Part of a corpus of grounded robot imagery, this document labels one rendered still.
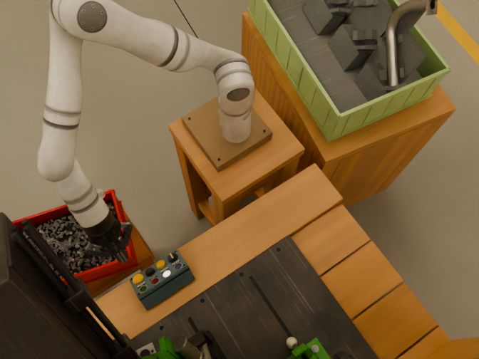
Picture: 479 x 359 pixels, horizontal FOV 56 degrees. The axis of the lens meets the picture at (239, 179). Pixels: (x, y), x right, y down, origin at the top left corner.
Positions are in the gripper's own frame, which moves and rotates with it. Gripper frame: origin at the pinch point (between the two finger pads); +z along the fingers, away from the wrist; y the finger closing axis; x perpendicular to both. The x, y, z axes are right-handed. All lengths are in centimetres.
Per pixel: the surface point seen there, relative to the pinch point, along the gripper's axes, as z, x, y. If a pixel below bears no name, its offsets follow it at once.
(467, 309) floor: 126, -6, 113
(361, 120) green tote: 11, 10, 85
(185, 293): 17.4, -6.3, 8.6
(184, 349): 9.5, -28.2, 2.4
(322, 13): -15, 39, 98
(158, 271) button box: 9.8, -1.6, 5.6
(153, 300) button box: 13.7, -5.6, 0.8
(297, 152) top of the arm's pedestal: 10, 12, 61
